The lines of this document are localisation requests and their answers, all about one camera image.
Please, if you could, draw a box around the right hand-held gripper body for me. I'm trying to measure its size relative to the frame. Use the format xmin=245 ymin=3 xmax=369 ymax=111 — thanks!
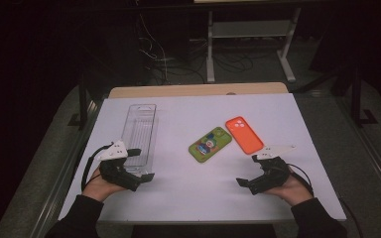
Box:
xmin=248 ymin=144 xmax=297 ymax=196

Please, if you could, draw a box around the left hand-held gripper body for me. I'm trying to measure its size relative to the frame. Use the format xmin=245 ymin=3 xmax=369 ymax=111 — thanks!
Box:
xmin=95 ymin=140 xmax=143 ymax=192

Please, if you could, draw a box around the clear plastic tray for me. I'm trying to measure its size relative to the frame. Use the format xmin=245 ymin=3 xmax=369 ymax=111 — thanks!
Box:
xmin=121 ymin=103 xmax=160 ymax=178

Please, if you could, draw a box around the orange phone case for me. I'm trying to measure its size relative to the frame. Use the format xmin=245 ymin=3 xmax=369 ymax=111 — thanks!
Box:
xmin=224 ymin=115 xmax=265 ymax=156

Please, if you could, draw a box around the green cartoon phone case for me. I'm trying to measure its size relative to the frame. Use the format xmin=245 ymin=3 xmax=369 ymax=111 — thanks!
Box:
xmin=188 ymin=126 xmax=233 ymax=164

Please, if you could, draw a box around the person's left hand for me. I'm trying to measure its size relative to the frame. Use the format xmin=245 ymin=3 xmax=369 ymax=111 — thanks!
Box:
xmin=81 ymin=167 xmax=127 ymax=202

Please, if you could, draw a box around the person's right hand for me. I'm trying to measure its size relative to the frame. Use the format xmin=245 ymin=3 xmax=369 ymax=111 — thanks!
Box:
xmin=266 ymin=167 xmax=314 ymax=207

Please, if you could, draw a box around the black metal stand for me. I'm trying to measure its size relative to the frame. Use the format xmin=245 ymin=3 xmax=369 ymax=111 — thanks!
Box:
xmin=350 ymin=63 xmax=380 ymax=128
xmin=67 ymin=73 xmax=97 ymax=132

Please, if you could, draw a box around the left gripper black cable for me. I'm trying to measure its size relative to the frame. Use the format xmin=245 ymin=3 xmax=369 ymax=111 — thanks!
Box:
xmin=80 ymin=142 xmax=115 ymax=192

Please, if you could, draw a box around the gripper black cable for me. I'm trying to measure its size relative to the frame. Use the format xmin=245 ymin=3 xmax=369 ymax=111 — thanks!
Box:
xmin=286 ymin=163 xmax=365 ymax=238
xmin=80 ymin=142 xmax=115 ymax=192

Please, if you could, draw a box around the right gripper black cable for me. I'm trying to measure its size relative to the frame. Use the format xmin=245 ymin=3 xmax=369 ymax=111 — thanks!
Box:
xmin=286 ymin=163 xmax=365 ymax=238

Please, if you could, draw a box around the grey metal rail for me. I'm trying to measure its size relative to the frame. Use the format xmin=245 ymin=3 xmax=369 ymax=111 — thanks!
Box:
xmin=29 ymin=98 xmax=110 ymax=238
xmin=335 ymin=98 xmax=381 ymax=212

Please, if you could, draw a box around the tangle of floor cables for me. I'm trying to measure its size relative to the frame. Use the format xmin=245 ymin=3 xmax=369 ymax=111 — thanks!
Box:
xmin=135 ymin=0 xmax=279 ymax=85

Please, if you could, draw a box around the white metal desk frame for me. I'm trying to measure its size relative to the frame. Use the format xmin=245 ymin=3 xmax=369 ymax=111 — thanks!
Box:
xmin=206 ymin=7 xmax=302 ymax=83

